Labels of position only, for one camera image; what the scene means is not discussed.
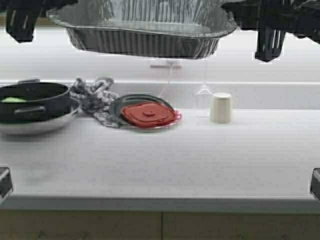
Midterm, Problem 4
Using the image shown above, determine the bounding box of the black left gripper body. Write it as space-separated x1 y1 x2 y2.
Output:
0 0 78 14

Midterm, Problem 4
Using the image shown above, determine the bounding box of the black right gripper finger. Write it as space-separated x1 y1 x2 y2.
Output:
254 26 286 63

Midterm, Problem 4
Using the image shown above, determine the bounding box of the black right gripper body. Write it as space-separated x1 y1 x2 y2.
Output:
221 0 320 44

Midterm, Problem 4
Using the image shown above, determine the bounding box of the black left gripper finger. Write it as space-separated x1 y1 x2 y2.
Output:
6 8 37 43

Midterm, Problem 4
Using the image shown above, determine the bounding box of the aluminium foil tray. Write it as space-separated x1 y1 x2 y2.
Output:
47 0 237 60

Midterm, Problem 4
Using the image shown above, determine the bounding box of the black cooking pot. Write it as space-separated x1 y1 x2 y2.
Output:
0 79 71 123

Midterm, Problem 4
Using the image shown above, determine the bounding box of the cream upside-down cup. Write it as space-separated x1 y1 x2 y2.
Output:
209 92 233 124

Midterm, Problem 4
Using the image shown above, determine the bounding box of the clear wine glass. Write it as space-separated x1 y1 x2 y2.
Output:
192 58 213 116

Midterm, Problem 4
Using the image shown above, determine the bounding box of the grey patterned dish cloth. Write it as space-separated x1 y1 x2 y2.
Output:
70 76 122 129

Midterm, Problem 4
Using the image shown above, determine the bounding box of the dark round plate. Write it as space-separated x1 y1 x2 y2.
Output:
109 93 175 128

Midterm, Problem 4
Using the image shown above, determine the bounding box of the red plastic lid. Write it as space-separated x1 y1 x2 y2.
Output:
121 102 178 128

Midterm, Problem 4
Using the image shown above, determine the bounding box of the left wooden drawer front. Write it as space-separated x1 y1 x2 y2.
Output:
0 210 163 240

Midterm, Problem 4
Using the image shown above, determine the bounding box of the wooden drawer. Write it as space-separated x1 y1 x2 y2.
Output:
161 212 320 240
0 210 163 240

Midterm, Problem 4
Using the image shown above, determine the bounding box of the right wooden drawer front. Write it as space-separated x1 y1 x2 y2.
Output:
161 212 320 240

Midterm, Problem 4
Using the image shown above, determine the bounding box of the white power cable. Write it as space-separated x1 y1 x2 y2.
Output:
158 59 176 98

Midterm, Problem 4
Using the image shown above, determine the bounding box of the white wall outlet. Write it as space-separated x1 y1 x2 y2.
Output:
149 58 183 69

